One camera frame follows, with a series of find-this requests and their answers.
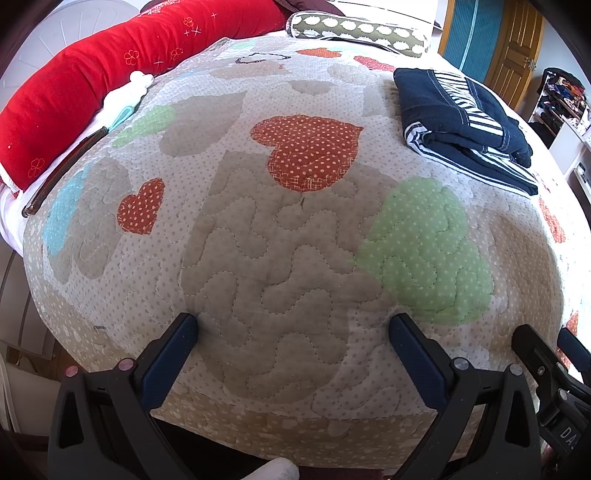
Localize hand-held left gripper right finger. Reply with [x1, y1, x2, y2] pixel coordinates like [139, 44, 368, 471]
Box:
[389, 312, 543, 480]

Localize dark brown flat case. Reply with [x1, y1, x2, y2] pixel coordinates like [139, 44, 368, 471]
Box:
[21, 127, 109, 217]

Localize striped navy patchwork pants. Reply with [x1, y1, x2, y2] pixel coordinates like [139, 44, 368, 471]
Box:
[394, 68, 540, 197]

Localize pile of colourful clothes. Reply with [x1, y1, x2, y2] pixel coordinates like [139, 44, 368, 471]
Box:
[542, 68, 591, 112]

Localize white shelf unit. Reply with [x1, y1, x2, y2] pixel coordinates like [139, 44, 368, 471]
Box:
[556, 108, 591, 217]

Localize wooden door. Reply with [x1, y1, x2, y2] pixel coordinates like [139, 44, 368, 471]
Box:
[485, 0, 543, 112]

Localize white round headboard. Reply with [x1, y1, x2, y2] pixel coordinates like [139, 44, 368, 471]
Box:
[0, 0, 134, 84]

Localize white shoe rack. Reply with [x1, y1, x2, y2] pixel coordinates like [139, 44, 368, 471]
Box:
[526, 99, 578, 148]

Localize white crumpled cloth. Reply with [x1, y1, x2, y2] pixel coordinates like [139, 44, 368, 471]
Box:
[102, 70, 154, 116]

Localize teal curtain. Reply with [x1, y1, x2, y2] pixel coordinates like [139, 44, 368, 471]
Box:
[438, 0, 509, 77]

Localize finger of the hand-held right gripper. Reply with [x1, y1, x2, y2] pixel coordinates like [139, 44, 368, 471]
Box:
[556, 329, 591, 370]
[512, 324, 591, 403]

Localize red bolster pillow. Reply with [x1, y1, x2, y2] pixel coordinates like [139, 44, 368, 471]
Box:
[0, 0, 289, 191]

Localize heart patchwork quilt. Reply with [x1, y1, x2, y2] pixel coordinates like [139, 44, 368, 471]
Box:
[22, 34, 591, 462]

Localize white fuzzy cloth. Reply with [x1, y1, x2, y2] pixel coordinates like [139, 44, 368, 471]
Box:
[235, 457, 301, 480]

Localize olive dotted pillow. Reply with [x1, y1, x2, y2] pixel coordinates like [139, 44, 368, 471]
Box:
[286, 11, 431, 58]

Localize maroon cloth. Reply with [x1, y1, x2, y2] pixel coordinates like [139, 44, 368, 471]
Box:
[277, 0, 345, 14]

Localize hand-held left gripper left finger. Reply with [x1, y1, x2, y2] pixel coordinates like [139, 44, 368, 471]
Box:
[46, 312, 200, 480]

